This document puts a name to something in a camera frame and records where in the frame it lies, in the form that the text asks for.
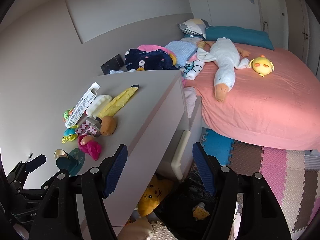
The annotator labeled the white printed carton box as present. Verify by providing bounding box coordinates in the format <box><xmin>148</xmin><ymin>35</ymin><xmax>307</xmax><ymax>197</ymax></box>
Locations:
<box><xmin>65</xmin><ymin>82</ymin><xmax>100</xmax><ymax>128</ymax></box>

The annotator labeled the yellow snack bag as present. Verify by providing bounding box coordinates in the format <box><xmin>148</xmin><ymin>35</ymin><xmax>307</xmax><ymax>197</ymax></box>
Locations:
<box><xmin>97</xmin><ymin>85</ymin><xmax>139</xmax><ymax>119</ymax></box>

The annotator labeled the black trash bag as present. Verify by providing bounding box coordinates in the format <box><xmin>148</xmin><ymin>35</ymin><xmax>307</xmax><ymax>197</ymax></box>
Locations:
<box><xmin>154</xmin><ymin>170</ymin><xmax>221</xmax><ymax>239</ymax></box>

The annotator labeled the pink hooded doll figure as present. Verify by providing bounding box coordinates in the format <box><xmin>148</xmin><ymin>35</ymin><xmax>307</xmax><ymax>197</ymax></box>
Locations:
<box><xmin>78</xmin><ymin>134</ymin><xmax>102</xmax><ymax>161</ymax></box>

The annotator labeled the green frog orange toy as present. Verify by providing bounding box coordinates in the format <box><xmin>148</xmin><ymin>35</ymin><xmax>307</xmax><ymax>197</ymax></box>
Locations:
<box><xmin>63</xmin><ymin>108</ymin><xmax>74</xmax><ymax>122</ymax></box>

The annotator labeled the yellow bear plush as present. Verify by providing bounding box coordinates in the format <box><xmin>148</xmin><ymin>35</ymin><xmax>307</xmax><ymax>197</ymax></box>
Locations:
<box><xmin>137</xmin><ymin>174</ymin><xmax>174</xmax><ymax>217</ymax></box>

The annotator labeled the grey 3M corner guard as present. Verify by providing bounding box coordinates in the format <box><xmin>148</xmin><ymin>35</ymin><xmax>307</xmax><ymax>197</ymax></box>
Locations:
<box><xmin>75</xmin><ymin>117</ymin><xmax>101</xmax><ymax>137</ymax></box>

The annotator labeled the brown plush potato toy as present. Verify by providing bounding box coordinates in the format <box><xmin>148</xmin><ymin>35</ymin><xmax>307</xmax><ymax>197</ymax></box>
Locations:
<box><xmin>100</xmin><ymin>116</ymin><xmax>117</xmax><ymax>136</ymax></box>

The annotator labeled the colourful foam floor mat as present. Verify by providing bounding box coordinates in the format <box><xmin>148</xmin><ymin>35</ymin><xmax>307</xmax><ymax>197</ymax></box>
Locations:
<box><xmin>200</xmin><ymin>128</ymin><xmax>319</xmax><ymax>239</ymax></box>

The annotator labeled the pink bed sheet mattress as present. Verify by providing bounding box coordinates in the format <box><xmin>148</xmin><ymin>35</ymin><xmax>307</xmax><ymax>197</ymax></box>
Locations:
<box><xmin>186</xmin><ymin>44</ymin><xmax>319</xmax><ymax>151</ymax></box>

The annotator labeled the white cartoon print cloth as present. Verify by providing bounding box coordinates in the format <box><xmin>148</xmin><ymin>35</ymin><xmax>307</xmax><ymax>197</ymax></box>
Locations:
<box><xmin>182</xmin><ymin>60</ymin><xmax>205</xmax><ymax>80</ymax></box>

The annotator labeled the yellow chick plush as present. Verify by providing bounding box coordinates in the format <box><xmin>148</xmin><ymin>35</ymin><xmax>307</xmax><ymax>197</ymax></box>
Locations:
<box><xmin>249</xmin><ymin>55</ymin><xmax>274</xmax><ymax>77</ymax></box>

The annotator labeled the white goose plush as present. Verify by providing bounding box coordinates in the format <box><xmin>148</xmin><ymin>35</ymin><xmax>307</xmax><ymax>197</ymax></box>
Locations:
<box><xmin>196</xmin><ymin>37</ymin><xmax>250</xmax><ymax>102</ymax></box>

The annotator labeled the light blue knitted blanket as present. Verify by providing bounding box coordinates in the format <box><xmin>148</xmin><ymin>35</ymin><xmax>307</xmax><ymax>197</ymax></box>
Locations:
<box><xmin>164</xmin><ymin>41</ymin><xmax>197</xmax><ymax>67</ymax></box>

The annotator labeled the navy rabbit print blanket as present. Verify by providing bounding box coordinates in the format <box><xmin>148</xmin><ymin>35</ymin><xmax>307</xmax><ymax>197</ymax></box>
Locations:
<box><xmin>124</xmin><ymin>49</ymin><xmax>177</xmax><ymax>71</ymax></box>

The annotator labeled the pink fleece blanket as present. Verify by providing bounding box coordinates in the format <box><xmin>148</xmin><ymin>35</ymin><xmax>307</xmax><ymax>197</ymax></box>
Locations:
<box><xmin>137</xmin><ymin>44</ymin><xmax>171</xmax><ymax>55</ymax></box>

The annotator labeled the teal pillow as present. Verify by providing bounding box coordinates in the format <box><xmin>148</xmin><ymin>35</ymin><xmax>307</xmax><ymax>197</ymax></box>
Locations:
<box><xmin>204</xmin><ymin>25</ymin><xmax>275</xmax><ymax>51</ymax></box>

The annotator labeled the patchwork grey yellow pillow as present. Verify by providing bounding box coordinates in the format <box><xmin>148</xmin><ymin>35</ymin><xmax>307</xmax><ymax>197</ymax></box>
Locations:
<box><xmin>178</xmin><ymin>18</ymin><xmax>210</xmax><ymax>38</ymax></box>

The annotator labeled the white wardrobe door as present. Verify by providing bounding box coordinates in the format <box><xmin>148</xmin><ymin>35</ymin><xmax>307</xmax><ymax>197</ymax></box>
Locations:
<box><xmin>189</xmin><ymin>0</ymin><xmax>309</xmax><ymax>62</ymax></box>

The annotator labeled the black wall switch panel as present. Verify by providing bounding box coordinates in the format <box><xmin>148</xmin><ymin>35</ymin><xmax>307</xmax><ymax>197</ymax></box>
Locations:
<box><xmin>100</xmin><ymin>54</ymin><xmax>125</xmax><ymax>75</ymax></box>

